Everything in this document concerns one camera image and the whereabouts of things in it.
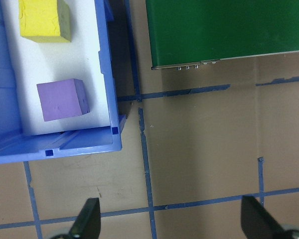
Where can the purple foam block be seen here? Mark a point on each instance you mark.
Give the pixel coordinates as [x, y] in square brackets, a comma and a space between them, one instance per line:
[59, 100]

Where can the yellow foam block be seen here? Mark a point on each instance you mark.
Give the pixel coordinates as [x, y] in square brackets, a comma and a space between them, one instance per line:
[38, 20]

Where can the blue plastic storage bin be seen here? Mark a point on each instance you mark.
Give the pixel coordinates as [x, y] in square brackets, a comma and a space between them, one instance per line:
[64, 147]

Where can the white foam pad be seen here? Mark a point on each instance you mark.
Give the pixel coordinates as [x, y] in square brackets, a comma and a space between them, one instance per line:
[87, 62]

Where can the green conveyor belt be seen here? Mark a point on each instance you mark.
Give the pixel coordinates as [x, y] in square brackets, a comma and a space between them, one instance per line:
[226, 30]

